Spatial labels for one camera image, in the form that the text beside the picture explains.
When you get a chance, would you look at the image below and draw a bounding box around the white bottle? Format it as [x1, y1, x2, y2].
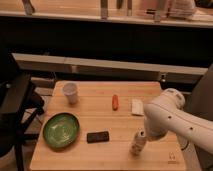
[130, 131, 147, 155]

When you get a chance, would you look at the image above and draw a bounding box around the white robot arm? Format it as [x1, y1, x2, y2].
[144, 88, 213, 154]

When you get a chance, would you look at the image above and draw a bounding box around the orange carrot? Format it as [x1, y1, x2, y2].
[112, 95, 119, 111]

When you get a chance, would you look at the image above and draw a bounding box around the white paper cup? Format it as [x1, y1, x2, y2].
[62, 82, 78, 104]

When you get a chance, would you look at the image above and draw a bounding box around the black rectangular bar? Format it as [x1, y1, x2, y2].
[87, 131, 109, 143]

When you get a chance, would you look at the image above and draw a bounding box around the green plate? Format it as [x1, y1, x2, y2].
[43, 113, 80, 149]

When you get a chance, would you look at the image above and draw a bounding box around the black chair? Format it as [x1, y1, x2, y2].
[0, 48, 44, 171]

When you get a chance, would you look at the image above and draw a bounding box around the black cable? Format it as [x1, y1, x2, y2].
[179, 134, 190, 152]

